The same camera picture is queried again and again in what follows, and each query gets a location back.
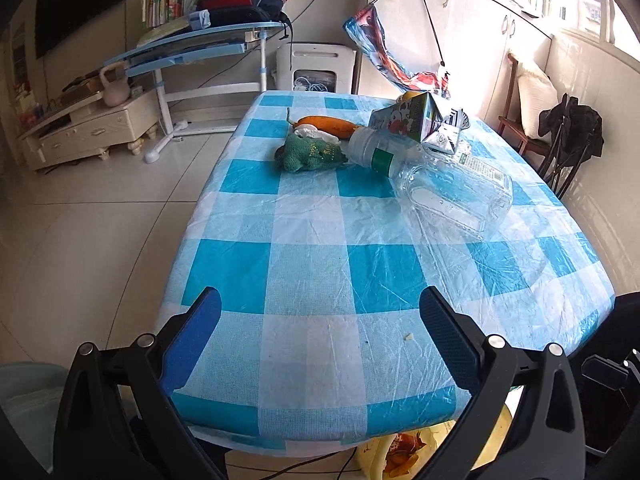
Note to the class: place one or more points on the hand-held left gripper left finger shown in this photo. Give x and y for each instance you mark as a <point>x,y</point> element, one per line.
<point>192,342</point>

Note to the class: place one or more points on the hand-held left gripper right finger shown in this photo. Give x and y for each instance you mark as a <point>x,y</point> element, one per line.
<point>449,342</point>

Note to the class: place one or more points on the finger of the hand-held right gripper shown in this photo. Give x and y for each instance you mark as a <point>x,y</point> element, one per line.
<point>605,372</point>

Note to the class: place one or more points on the orange snack bag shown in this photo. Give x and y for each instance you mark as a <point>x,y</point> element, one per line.
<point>405,452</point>

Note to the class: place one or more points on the yellow plastic bucket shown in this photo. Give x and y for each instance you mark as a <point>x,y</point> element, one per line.
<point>370,460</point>

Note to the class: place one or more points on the large clear plastic jar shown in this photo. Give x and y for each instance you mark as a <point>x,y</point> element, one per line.
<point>455,195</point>

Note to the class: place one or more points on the clear bottle with green label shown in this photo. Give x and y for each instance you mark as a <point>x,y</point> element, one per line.
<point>382,155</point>

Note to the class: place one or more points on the green knitted toy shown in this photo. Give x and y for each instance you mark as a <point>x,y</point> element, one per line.
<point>310,152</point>

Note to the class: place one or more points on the drink carton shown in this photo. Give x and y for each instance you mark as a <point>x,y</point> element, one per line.
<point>405,117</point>

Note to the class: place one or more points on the orange carrot with stem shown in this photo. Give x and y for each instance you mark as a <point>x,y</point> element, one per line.
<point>325,126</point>

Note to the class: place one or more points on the blue white checked tablecloth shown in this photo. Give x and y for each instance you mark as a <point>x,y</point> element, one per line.
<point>325,260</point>

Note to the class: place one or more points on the light blue plastic stool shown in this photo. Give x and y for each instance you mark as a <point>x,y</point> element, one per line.
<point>25,410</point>

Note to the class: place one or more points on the dark fruit bowl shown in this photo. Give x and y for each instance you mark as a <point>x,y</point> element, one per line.
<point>465,121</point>

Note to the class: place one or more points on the wooden chair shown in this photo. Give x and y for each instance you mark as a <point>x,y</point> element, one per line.
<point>517,127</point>

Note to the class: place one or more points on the white television stand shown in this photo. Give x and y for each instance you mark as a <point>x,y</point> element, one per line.
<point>90,130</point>

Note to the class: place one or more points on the crumpled white tissue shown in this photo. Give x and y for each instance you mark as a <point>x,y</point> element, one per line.
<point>305,132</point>

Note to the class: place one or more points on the black folding chair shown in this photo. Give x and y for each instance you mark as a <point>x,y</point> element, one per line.
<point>572,125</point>

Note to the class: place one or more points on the smooth yellow mango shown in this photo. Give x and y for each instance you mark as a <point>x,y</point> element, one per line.
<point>407,95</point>

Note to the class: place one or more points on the white pillow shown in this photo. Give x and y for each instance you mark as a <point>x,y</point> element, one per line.
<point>535,95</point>

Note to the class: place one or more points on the pink kettlebell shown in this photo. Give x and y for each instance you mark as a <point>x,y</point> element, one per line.
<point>116,90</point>

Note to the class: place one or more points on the blue white study desk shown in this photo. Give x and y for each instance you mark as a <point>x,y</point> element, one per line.
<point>200,42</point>

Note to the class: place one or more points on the white window cabinet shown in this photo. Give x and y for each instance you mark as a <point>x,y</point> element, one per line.
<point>470,35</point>

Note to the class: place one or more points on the colourful hanging bag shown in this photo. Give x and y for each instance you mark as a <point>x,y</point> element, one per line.
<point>375,40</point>

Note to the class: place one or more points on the row of books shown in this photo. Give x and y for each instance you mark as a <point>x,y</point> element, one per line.
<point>162,5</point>

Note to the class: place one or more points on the black flat television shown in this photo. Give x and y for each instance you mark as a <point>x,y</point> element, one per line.
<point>80,5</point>

